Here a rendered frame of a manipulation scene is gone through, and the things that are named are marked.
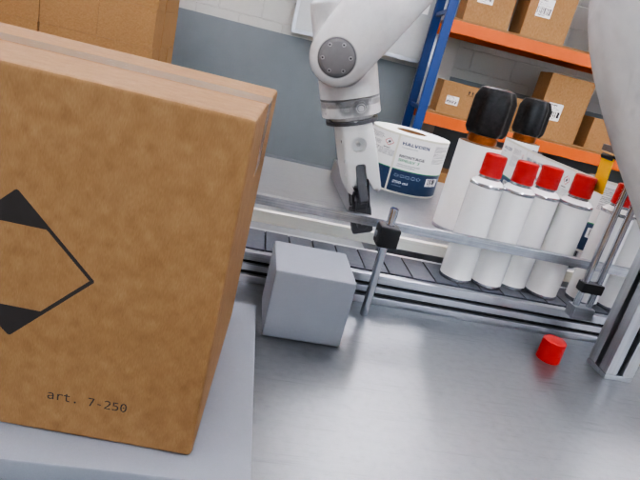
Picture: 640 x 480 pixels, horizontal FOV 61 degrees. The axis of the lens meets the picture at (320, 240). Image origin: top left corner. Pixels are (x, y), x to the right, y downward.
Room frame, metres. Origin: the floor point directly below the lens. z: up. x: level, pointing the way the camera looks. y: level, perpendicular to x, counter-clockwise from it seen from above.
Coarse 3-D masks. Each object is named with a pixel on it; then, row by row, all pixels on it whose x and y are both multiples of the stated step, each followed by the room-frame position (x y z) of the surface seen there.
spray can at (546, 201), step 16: (544, 176) 0.86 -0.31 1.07; (560, 176) 0.85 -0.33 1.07; (544, 192) 0.85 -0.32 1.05; (544, 208) 0.84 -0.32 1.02; (528, 224) 0.84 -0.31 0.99; (544, 224) 0.84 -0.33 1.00; (528, 240) 0.84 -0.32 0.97; (512, 256) 0.85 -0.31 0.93; (512, 272) 0.84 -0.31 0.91; (528, 272) 0.85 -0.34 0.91; (512, 288) 0.84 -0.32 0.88
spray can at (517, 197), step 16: (512, 176) 0.84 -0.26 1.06; (528, 176) 0.83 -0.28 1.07; (512, 192) 0.82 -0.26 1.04; (528, 192) 0.82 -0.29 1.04; (512, 208) 0.82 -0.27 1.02; (528, 208) 0.82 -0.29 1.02; (496, 224) 0.83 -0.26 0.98; (512, 224) 0.82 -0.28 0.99; (496, 240) 0.82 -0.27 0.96; (512, 240) 0.82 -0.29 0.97; (480, 256) 0.83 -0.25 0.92; (496, 256) 0.82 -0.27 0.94; (480, 272) 0.82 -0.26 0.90; (496, 272) 0.82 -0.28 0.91; (496, 288) 0.82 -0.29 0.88
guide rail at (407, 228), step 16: (288, 208) 0.74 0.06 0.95; (304, 208) 0.75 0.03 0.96; (320, 208) 0.75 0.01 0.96; (336, 208) 0.77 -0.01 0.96; (368, 224) 0.77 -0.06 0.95; (400, 224) 0.77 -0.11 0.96; (448, 240) 0.79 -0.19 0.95; (464, 240) 0.79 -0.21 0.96; (480, 240) 0.80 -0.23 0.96; (528, 256) 0.81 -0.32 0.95; (544, 256) 0.82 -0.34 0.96; (560, 256) 0.82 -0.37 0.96; (608, 272) 0.84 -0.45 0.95; (624, 272) 0.84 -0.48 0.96
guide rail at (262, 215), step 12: (252, 216) 0.81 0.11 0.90; (264, 216) 0.82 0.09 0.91; (276, 216) 0.82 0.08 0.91; (288, 216) 0.82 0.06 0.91; (300, 216) 0.84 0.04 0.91; (300, 228) 0.83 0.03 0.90; (312, 228) 0.83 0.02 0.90; (324, 228) 0.83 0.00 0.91; (336, 228) 0.84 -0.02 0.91; (348, 228) 0.84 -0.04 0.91; (360, 240) 0.85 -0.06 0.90; (372, 240) 0.85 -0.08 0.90; (408, 240) 0.86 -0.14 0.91; (420, 240) 0.87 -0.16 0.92; (420, 252) 0.86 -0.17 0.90; (432, 252) 0.87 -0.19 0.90; (444, 252) 0.87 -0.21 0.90
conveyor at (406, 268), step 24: (264, 240) 0.78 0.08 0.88; (288, 240) 0.81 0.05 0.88; (312, 240) 0.84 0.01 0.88; (360, 264) 0.79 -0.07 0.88; (384, 264) 0.82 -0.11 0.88; (408, 264) 0.84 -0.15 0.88; (432, 264) 0.87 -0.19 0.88; (480, 288) 0.82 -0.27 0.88; (504, 288) 0.84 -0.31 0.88; (600, 312) 0.84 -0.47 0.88
